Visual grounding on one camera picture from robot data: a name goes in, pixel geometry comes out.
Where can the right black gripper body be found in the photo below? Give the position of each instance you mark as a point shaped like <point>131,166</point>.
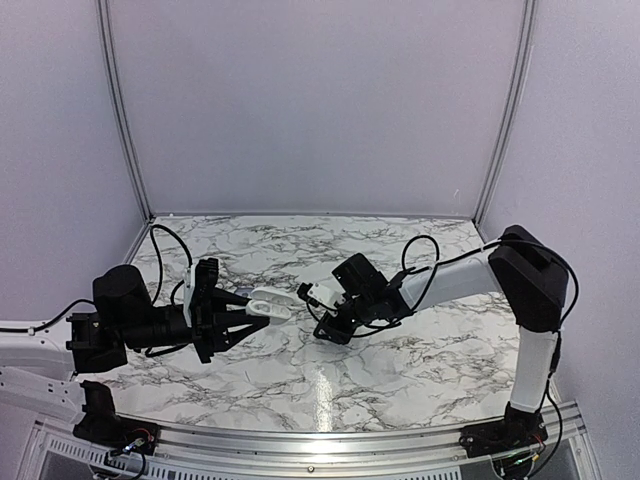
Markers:
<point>362,314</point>

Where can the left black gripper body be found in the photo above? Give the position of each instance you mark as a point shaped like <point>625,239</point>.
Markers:
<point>139,336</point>

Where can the left aluminium corner post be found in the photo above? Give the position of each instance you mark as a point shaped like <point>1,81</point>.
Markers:
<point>107,38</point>

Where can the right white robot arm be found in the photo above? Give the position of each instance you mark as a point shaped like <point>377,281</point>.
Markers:
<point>533,278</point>

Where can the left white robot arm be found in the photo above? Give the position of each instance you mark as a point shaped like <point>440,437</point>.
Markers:
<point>38,363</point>

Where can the aluminium front rail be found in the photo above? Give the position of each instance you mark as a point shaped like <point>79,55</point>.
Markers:
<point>190,452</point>

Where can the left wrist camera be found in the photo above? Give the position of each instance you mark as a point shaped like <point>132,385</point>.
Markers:
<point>197,279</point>

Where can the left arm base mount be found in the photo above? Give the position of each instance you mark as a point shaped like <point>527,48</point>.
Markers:
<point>129,445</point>

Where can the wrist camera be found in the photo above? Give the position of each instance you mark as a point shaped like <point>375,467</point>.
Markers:
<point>320,296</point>
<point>197,279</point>

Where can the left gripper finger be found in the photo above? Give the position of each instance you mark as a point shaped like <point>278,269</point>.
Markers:
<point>234,332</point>
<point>222,300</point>

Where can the blue earbud charging case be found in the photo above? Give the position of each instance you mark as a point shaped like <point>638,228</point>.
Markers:
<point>244,291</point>

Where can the white earbud charging case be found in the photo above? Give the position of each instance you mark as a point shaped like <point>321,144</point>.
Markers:
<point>272,303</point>

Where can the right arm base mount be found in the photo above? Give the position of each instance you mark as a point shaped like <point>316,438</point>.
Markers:
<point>517,447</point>

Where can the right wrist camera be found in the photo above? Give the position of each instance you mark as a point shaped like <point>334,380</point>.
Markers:
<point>320,296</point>

